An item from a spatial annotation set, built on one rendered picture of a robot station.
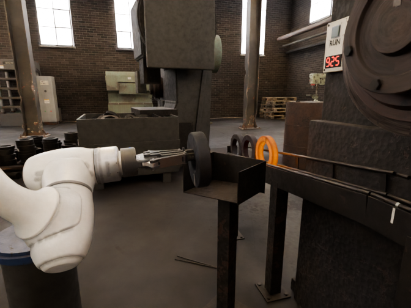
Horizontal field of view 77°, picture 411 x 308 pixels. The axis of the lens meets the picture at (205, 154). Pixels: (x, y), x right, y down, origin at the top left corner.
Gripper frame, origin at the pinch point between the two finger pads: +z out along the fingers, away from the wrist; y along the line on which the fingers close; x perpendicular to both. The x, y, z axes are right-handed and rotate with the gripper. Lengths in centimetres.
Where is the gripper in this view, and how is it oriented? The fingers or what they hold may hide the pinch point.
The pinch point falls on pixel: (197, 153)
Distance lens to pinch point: 71.5
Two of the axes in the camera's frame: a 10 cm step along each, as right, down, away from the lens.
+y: 2.8, 2.1, -9.4
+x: -0.6, -9.7, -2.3
